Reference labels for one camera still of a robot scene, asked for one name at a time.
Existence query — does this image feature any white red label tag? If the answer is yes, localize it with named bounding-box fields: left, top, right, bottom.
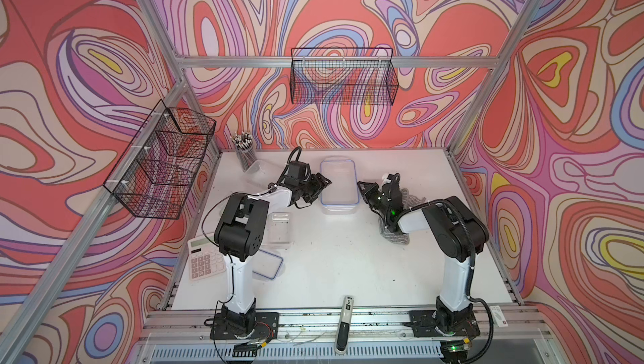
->
left=490, top=305, right=508, bottom=328

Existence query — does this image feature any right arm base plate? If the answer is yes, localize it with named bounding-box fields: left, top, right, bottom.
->
left=403, top=309, right=481, bottom=339

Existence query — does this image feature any small clear box blue lid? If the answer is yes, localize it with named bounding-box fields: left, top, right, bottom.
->
left=263, top=213, right=293, bottom=249

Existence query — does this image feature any black wire basket left wall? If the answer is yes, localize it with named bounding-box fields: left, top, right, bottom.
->
left=103, top=101, right=216, bottom=220

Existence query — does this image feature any black wire basket back wall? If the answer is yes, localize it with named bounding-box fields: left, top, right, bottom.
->
left=289, top=47, right=399, bottom=106

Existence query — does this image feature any black wire basket wall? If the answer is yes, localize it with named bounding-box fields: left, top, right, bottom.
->
left=289, top=47, right=399, bottom=106
left=103, top=101, right=216, bottom=220

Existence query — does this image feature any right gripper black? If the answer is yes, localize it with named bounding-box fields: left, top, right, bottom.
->
left=356, top=181, right=390, bottom=218

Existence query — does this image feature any grey striped cloth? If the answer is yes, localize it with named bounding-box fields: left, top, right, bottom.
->
left=379, top=188, right=428, bottom=246

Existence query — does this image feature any mesh pen cup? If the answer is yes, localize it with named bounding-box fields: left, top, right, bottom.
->
left=231, top=132, right=257, bottom=171

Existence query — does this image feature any small blue rimmed lid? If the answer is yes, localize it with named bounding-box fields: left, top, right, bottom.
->
left=253, top=249, right=283, bottom=280

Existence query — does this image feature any large clear box blue lid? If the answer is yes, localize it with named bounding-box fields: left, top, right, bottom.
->
left=320, top=156, right=361, bottom=215

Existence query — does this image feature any white calculator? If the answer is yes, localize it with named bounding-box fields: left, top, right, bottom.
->
left=188, top=237, right=226, bottom=282

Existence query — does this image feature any clear lunch box green lid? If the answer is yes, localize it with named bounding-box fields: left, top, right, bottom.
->
left=245, top=159, right=264, bottom=175

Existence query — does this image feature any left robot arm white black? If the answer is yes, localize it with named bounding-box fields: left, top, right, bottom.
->
left=212, top=161, right=332, bottom=334

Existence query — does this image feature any aluminium frame rail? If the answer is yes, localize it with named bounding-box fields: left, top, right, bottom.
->
left=175, top=56, right=501, bottom=69

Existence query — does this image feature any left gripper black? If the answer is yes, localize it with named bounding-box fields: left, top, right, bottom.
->
left=297, top=173, right=332, bottom=204

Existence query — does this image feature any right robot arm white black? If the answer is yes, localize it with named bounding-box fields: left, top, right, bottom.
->
left=357, top=173, right=489, bottom=336

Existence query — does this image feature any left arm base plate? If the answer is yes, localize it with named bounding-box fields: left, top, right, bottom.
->
left=204, top=311, right=280, bottom=342

